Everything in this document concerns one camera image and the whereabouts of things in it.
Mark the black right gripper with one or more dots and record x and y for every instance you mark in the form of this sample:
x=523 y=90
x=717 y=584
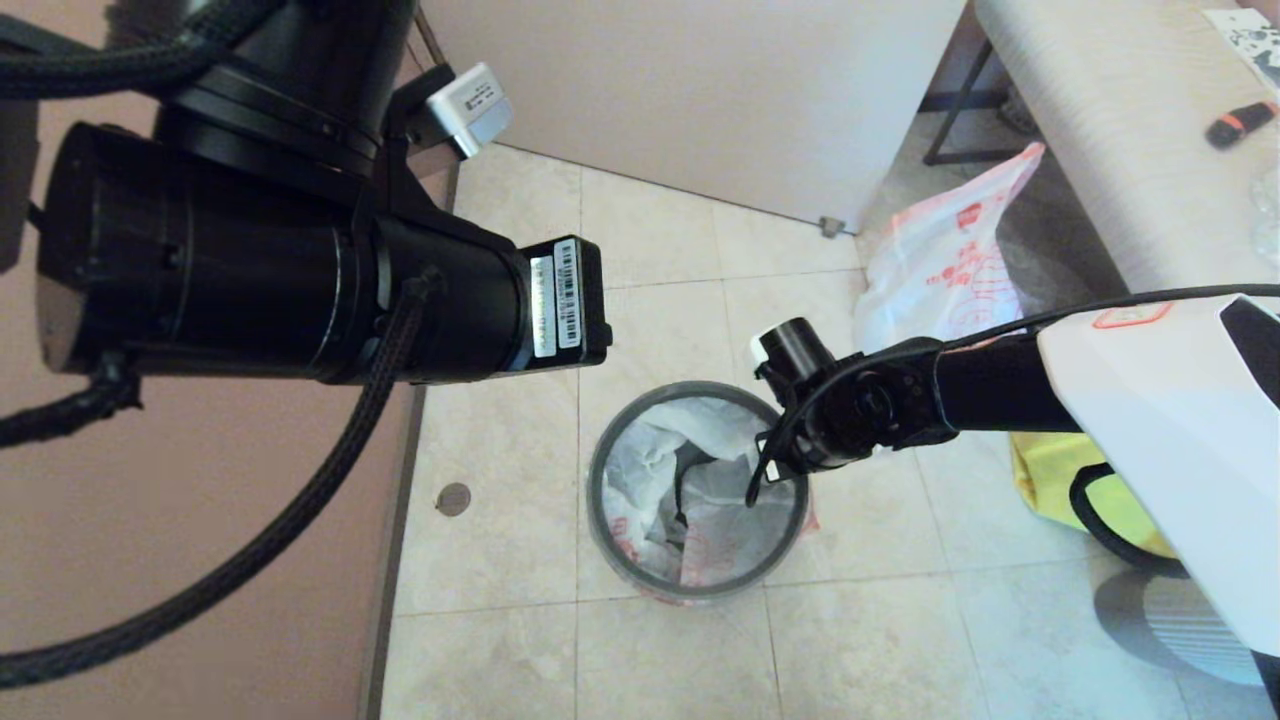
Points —
x=800 y=450

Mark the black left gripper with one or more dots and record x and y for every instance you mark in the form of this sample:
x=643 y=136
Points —
x=480 y=300

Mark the white red-print trash bag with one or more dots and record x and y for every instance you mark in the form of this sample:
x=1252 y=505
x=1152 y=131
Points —
x=940 y=280
x=660 y=480

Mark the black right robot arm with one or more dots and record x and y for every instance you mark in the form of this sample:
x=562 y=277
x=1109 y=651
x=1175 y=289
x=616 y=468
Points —
x=1100 y=400

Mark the yellow fabric bag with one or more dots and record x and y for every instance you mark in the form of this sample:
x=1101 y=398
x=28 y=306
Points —
x=1050 y=480

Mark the clear bag with dark contents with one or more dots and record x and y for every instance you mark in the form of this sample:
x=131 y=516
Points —
x=1050 y=270

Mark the metal door bottom latch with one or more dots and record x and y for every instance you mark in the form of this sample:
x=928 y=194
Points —
x=831 y=226

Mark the white door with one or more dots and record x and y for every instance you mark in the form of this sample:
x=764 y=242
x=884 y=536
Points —
x=700 y=100

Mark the grey ribbed round object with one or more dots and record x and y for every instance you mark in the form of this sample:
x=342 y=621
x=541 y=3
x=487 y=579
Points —
x=1180 y=630

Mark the white wood-grain table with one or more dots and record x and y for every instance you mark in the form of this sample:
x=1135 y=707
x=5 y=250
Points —
x=1120 y=150

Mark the clear plastic wrap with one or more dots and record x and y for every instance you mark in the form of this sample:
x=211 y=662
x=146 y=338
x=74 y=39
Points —
x=1268 y=215

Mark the black and orange marker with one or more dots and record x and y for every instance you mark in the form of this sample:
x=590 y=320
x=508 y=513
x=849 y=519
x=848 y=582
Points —
x=1240 y=125

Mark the black-patterned white paper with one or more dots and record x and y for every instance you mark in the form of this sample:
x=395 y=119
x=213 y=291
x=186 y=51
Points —
x=1255 y=40

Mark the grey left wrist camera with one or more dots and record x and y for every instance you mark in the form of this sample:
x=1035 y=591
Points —
x=465 y=108

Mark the black metal table frame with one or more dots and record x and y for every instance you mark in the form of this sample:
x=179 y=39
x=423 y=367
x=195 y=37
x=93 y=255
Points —
x=975 y=155

